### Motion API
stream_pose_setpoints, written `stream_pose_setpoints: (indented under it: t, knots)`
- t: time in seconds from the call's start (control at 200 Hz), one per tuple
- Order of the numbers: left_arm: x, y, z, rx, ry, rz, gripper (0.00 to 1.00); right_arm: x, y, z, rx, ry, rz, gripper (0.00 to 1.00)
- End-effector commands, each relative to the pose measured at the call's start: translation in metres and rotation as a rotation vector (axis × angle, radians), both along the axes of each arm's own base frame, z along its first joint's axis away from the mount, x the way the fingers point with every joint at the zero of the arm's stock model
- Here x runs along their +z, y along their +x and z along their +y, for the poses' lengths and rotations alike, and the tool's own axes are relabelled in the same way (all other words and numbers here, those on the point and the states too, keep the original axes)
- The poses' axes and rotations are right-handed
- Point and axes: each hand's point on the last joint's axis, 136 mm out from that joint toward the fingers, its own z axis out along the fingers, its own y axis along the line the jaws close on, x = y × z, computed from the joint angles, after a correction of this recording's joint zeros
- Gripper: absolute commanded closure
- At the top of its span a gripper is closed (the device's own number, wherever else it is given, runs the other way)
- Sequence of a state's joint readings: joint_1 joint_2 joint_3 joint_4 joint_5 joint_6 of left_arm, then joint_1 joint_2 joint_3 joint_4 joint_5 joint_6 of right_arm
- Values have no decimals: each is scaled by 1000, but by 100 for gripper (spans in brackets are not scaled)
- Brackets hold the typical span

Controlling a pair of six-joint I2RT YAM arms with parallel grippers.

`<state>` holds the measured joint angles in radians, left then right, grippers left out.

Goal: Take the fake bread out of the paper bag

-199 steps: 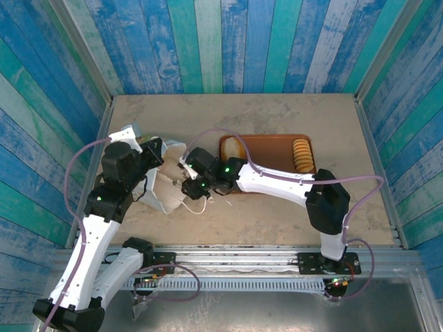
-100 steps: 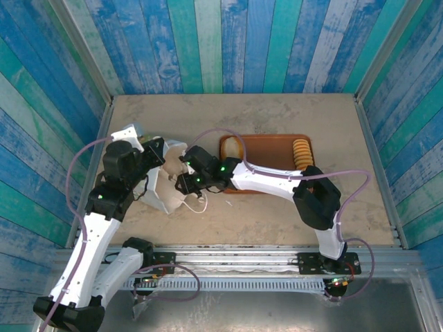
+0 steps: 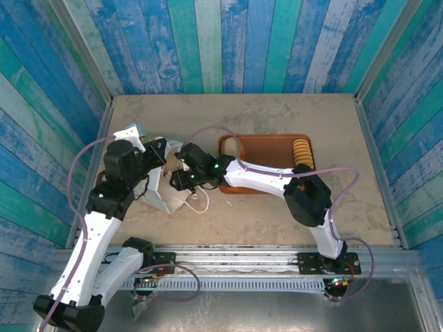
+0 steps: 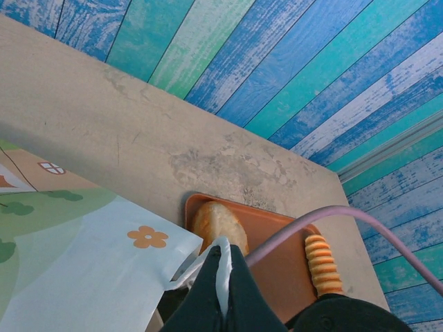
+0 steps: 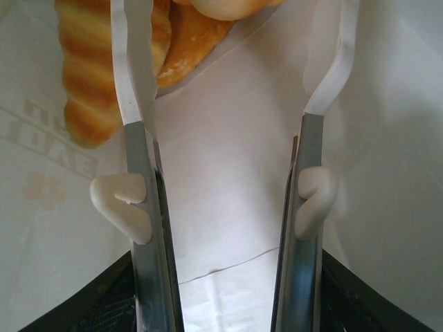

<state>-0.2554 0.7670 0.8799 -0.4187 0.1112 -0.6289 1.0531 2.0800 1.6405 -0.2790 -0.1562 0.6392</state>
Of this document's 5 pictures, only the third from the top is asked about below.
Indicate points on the grey metal base sheet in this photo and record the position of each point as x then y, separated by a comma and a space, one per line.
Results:
242, 311

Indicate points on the small circuit board with LEDs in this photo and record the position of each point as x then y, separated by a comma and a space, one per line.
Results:
341, 281
149, 278

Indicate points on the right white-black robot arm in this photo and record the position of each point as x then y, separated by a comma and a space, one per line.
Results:
256, 178

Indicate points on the aluminium mounting rail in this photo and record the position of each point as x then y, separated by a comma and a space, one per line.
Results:
235, 257

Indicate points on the crumpled clear plastic piece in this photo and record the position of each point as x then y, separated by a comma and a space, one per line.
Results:
140, 306

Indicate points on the pale half loaf fake bread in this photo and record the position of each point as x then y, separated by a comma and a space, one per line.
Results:
231, 147

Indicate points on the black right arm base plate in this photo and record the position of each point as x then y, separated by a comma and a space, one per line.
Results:
309, 263

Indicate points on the aluminium table edge rail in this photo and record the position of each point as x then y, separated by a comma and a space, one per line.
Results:
104, 124
377, 155

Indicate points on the aluminium corner post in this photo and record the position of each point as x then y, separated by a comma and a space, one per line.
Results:
83, 55
387, 52

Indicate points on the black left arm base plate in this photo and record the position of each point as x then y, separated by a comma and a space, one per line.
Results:
164, 261

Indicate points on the long ridged striped fake bread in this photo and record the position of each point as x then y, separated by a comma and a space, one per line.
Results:
302, 154

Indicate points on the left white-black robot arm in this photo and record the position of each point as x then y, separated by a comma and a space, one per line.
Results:
86, 256

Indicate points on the brown rectangular tray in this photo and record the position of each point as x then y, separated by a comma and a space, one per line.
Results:
266, 150

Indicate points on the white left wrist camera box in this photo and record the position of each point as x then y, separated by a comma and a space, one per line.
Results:
129, 136

